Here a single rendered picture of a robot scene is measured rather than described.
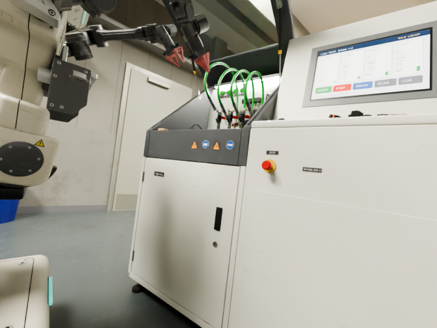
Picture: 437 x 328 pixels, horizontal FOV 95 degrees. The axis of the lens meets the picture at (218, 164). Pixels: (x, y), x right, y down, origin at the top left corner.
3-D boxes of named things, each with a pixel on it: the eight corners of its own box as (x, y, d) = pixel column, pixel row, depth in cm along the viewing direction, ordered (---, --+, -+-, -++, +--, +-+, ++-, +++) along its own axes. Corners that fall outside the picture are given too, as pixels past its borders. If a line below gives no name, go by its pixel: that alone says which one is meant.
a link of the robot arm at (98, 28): (94, 47, 122) (85, 26, 115) (101, 45, 127) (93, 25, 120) (155, 45, 110) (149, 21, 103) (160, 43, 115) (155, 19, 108)
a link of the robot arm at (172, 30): (149, 43, 112) (144, 25, 107) (162, 40, 120) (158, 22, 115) (166, 43, 108) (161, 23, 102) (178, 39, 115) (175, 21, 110)
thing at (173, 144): (146, 156, 120) (150, 130, 120) (153, 157, 123) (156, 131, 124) (237, 165, 85) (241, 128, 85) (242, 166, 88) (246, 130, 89)
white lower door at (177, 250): (129, 271, 118) (144, 157, 120) (132, 270, 120) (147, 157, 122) (220, 333, 82) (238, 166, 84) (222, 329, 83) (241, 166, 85)
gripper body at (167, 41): (171, 54, 116) (163, 41, 113) (181, 43, 109) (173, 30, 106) (164, 57, 112) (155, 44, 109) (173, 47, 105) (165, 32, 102)
